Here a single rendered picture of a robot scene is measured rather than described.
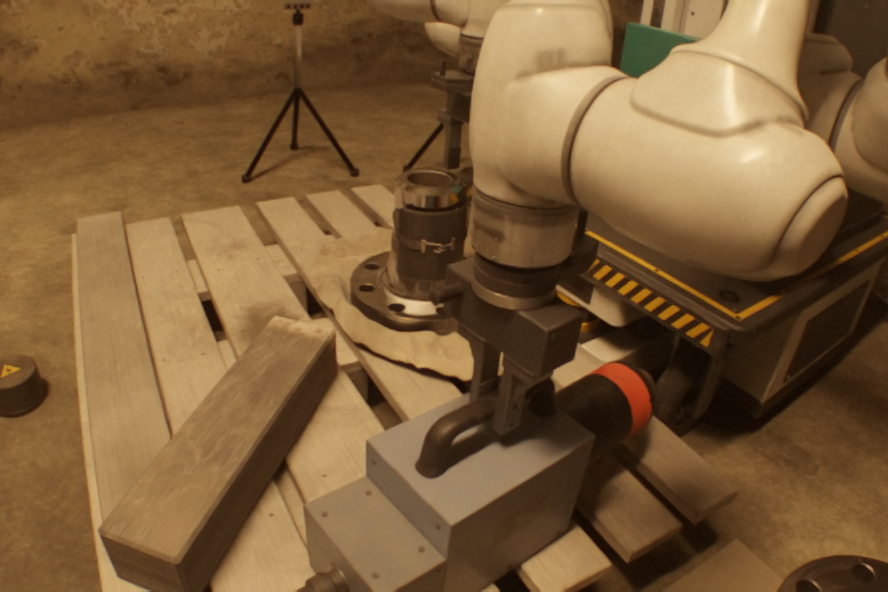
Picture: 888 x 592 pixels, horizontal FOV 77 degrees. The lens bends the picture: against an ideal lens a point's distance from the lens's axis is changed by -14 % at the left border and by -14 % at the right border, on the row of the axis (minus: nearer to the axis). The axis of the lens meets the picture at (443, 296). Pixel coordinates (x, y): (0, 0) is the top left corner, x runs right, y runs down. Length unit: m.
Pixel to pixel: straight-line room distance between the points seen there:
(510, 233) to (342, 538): 0.33
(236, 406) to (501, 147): 0.51
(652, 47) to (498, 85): 0.85
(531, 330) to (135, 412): 0.61
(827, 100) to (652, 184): 0.60
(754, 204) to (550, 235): 0.20
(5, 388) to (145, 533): 0.62
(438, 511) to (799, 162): 0.42
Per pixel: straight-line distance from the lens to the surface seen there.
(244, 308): 1.19
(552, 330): 0.53
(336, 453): 0.89
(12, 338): 1.54
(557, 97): 0.45
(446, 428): 0.61
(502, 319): 0.56
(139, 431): 0.93
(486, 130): 0.49
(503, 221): 0.50
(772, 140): 0.38
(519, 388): 0.61
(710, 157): 0.38
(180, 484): 0.75
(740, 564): 1.06
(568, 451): 0.68
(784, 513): 1.19
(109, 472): 0.89
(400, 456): 0.65
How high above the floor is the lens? 0.77
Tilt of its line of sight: 31 degrees down
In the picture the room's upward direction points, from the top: 5 degrees clockwise
